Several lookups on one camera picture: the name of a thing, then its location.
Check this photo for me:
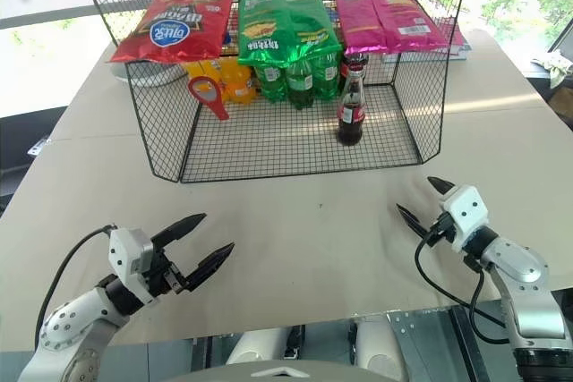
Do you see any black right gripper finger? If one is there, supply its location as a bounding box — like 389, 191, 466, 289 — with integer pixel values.
395, 203, 435, 241
426, 175, 457, 198

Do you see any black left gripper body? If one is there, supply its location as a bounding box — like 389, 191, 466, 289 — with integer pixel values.
142, 241, 192, 299

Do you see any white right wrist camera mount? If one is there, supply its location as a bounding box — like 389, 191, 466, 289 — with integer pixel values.
440, 184, 490, 252

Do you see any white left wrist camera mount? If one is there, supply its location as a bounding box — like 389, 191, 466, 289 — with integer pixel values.
108, 228, 156, 305

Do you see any white rounded robot leg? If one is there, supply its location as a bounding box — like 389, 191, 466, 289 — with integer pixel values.
353, 317, 409, 381
226, 326, 288, 366

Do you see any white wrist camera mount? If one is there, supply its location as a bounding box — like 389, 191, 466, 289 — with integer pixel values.
440, 184, 490, 252
108, 228, 156, 305

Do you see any red chips bag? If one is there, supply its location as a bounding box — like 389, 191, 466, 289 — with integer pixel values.
109, 0, 238, 64

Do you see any pink chips bag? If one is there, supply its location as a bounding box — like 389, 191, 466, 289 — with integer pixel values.
333, 0, 451, 56

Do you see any glass cola bottle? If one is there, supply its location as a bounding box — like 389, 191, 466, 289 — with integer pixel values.
335, 63, 369, 147

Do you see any green soda bottle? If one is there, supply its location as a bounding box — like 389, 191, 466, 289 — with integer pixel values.
284, 59, 317, 111
312, 53, 342, 102
253, 64, 288, 104

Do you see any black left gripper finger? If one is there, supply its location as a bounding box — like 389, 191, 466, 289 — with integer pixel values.
150, 213, 209, 250
181, 242, 236, 293

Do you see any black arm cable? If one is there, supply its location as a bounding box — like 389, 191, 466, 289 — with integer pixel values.
34, 223, 118, 348
414, 220, 516, 345

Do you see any red bottle opener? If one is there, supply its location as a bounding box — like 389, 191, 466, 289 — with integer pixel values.
187, 76, 231, 122

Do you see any orange soda bottle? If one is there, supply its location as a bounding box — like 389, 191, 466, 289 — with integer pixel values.
183, 58, 225, 88
218, 57, 260, 106

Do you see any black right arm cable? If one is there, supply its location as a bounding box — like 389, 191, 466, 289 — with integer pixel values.
414, 220, 516, 345

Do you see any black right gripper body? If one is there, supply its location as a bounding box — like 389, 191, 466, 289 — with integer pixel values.
427, 211, 457, 247

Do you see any white bowl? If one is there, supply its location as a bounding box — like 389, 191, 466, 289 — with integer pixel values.
109, 58, 189, 88

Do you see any brown cardboard box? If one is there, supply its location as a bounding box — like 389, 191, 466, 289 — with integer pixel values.
549, 85, 573, 129

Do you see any crumpled white green cloth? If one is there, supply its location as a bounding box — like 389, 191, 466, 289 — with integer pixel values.
531, 51, 573, 89

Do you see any plastic cola bottle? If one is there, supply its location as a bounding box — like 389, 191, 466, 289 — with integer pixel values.
338, 54, 371, 88

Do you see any black wire mesh rack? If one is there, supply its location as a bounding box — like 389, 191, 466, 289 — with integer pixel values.
71, 0, 475, 184

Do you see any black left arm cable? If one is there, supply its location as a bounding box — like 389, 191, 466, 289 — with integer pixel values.
34, 223, 118, 348

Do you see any green chips bag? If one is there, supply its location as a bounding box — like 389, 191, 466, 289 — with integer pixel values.
235, 0, 344, 68

